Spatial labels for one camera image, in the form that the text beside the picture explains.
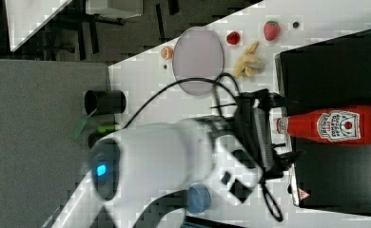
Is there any black toaster oven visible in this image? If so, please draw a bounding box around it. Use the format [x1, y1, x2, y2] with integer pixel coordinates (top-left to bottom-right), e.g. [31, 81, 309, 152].
[275, 29, 371, 217]

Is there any red ketchup bottle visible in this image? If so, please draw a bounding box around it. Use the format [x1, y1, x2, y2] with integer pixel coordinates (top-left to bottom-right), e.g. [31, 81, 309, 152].
[275, 105, 371, 145]

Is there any grey round plate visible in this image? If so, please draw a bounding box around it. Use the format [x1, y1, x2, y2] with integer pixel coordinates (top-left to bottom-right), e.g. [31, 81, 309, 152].
[172, 27, 225, 81]

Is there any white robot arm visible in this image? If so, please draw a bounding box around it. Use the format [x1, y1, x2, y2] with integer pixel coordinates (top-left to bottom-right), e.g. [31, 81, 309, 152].
[42, 89, 297, 228]

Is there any green slotted spatula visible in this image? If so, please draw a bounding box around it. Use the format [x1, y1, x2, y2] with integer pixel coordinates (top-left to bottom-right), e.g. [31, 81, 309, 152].
[69, 108, 122, 141]

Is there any orange slice toy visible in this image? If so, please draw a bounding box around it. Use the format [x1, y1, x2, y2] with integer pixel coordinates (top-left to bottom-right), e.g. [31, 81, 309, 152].
[161, 47, 174, 60]

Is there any blue cup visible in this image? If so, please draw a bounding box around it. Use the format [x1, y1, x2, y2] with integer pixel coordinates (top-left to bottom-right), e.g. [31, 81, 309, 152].
[187, 184, 211, 215]

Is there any pink strawberry toy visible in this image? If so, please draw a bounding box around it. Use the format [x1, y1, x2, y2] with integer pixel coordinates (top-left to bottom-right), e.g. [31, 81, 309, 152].
[264, 21, 281, 41]

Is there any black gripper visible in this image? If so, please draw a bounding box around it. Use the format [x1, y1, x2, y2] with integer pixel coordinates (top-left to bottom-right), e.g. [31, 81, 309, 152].
[235, 89, 303, 180]

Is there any black utensil cup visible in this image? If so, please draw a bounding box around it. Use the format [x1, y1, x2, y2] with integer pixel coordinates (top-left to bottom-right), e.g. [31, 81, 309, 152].
[84, 90, 127, 115]

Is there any dark red strawberry toy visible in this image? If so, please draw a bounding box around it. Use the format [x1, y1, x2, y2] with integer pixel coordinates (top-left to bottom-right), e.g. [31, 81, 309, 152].
[226, 31, 241, 45]

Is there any black cable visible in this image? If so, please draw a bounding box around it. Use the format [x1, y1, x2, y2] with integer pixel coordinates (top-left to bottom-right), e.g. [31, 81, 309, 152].
[123, 72, 284, 223]

